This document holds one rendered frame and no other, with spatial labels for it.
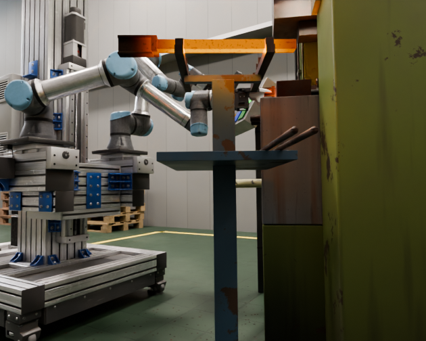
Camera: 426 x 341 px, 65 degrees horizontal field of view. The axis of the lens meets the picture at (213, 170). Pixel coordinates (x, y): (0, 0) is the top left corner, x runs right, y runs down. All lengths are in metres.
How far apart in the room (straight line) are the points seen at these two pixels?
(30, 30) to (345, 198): 1.82
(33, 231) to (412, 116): 1.73
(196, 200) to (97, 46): 3.61
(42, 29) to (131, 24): 4.52
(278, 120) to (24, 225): 1.43
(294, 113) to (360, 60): 0.31
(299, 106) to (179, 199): 4.15
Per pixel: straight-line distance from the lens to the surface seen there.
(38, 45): 2.10
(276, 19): 1.50
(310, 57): 1.72
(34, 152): 1.62
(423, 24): 1.09
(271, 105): 1.22
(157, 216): 5.51
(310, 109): 1.23
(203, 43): 0.85
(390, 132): 0.99
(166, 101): 1.58
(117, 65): 1.48
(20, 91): 1.57
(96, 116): 6.67
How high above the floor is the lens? 0.60
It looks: 3 degrees up
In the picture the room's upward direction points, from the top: 1 degrees counter-clockwise
